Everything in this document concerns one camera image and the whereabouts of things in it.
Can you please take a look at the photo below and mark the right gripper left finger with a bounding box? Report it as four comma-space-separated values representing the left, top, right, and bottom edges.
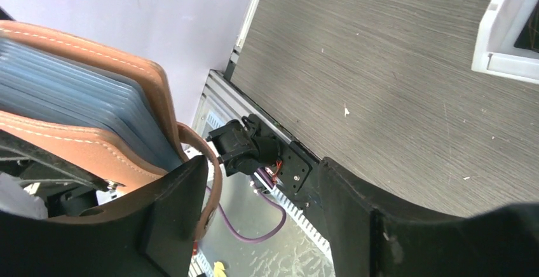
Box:
1, 156, 208, 276

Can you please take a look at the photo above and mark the pink leather card holder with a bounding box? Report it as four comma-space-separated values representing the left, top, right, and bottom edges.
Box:
1, 20, 222, 240

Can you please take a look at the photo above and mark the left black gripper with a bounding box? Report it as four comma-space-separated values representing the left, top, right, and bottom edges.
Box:
1, 130, 114, 219

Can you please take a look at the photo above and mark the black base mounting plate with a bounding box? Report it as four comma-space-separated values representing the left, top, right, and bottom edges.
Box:
248, 137, 328, 238

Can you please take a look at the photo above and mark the white plastic bin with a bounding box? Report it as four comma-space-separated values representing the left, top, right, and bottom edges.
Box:
471, 0, 538, 84

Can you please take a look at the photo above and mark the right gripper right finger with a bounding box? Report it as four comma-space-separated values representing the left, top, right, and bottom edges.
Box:
318, 157, 538, 276

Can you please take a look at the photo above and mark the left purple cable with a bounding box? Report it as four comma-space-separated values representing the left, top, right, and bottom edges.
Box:
205, 167, 287, 245

